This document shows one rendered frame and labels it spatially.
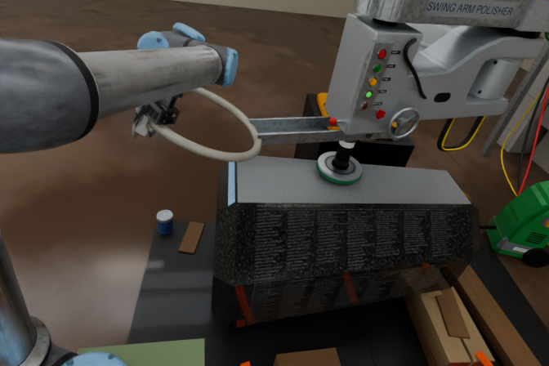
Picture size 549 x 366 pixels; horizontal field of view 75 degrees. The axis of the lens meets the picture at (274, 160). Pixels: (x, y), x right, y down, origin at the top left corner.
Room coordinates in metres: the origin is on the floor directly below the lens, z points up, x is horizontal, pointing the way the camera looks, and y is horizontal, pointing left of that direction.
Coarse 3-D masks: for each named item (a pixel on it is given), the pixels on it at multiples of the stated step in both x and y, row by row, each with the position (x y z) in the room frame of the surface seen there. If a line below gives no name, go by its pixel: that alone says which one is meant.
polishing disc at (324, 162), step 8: (328, 152) 1.47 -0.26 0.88; (336, 152) 1.48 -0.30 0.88; (320, 160) 1.38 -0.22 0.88; (328, 160) 1.40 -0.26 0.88; (352, 160) 1.43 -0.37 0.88; (320, 168) 1.33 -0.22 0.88; (328, 168) 1.33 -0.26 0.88; (352, 168) 1.36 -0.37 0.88; (360, 168) 1.37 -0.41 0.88; (336, 176) 1.28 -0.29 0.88; (344, 176) 1.29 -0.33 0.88; (352, 176) 1.30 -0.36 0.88
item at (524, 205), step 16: (528, 192) 2.02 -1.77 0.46; (544, 192) 1.95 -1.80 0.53; (512, 208) 1.99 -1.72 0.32; (528, 208) 1.91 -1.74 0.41; (544, 208) 1.86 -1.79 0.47; (496, 224) 2.00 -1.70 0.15; (512, 224) 1.89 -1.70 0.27; (528, 224) 1.83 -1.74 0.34; (544, 224) 1.80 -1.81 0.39; (496, 240) 1.89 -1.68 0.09; (512, 240) 1.83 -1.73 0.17; (528, 240) 1.82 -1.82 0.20; (544, 240) 1.81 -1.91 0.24; (512, 256) 1.85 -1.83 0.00; (528, 256) 1.78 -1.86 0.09; (544, 256) 1.77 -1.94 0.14
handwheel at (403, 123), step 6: (408, 108) 1.28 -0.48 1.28; (414, 108) 1.29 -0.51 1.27; (396, 114) 1.26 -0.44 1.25; (390, 120) 1.26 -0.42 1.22; (396, 120) 1.26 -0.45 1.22; (402, 120) 1.28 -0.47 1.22; (408, 120) 1.29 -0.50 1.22; (390, 126) 1.25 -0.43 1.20; (402, 126) 1.27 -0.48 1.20; (414, 126) 1.31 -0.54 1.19; (390, 132) 1.26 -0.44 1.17; (408, 132) 1.30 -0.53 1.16; (396, 138) 1.28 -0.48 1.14
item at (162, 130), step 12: (204, 96) 1.32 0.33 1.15; (216, 96) 1.32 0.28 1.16; (228, 108) 1.30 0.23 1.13; (240, 120) 1.27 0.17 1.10; (168, 132) 0.88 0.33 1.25; (252, 132) 1.18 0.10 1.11; (180, 144) 0.86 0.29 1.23; (192, 144) 0.87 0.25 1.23; (204, 156) 0.87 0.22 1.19; (216, 156) 0.88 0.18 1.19; (228, 156) 0.91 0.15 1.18; (240, 156) 0.94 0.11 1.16; (252, 156) 0.99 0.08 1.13
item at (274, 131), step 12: (252, 120) 1.24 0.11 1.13; (264, 120) 1.26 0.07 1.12; (276, 120) 1.28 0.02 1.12; (288, 120) 1.30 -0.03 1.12; (300, 120) 1.33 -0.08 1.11; (312, 120) 1.35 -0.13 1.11; (324, 120) 1.38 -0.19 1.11; (264, 132) 1.23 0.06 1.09; (276, 132) 1.25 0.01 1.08; (288, 132) 1.19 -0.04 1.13; (300, 132) 1.21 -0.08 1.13; (312, 132) 1.23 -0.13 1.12; (324, 132) 1.25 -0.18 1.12; (336, 132) 1.28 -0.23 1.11; (384, 132) 1.38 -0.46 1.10; (264, 144) 1.15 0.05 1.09; (276, 144) 1.17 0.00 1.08
